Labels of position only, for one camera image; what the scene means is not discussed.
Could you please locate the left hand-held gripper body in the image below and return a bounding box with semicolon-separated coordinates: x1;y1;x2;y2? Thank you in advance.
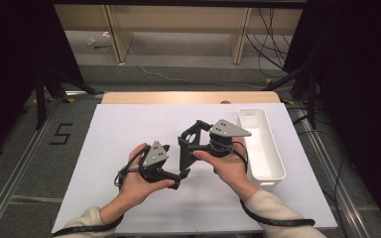
138;141;172;183

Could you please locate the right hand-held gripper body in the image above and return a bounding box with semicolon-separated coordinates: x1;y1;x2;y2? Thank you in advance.
207;118;253;159

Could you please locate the white plastic bin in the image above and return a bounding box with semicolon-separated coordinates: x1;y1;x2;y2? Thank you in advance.
237;107;287;193

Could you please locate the person's left hand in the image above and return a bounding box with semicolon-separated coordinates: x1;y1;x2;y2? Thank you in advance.
117;142;177;214

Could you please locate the person's right hand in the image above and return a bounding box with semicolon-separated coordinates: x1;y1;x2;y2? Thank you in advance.
192;142;259;201

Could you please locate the white table board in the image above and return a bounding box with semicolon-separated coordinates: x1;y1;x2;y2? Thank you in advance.
52;102;339;234

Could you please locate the black metal stand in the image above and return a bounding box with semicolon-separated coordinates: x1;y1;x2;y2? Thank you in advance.
34;67;105;131
262;62;319;131

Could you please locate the beige wooden shelf unit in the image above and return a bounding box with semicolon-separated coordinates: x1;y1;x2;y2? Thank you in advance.
53;3;304;65

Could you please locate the black curtain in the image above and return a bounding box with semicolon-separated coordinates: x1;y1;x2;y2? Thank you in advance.
282;0;381;234
0;0;84;162

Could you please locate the bundle of black cables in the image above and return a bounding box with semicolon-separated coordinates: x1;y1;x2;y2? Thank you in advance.
245;8;293;78

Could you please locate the left hand-held gripper cable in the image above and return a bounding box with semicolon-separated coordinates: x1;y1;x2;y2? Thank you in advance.
53;147;150;238

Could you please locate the hand-held gripper cable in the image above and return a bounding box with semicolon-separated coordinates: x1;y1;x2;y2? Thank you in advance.
231;141;317;228
53;147;150;238

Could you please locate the right hand-held gripper cable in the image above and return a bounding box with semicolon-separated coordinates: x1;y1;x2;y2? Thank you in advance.
231;141;317;228

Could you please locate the aluminium floor rail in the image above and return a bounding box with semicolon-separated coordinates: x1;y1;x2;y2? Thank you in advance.
296;108;372;238
0;98;64;238

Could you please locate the black floor cable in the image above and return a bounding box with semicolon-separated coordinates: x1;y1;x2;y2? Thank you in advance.
323;145;346;234

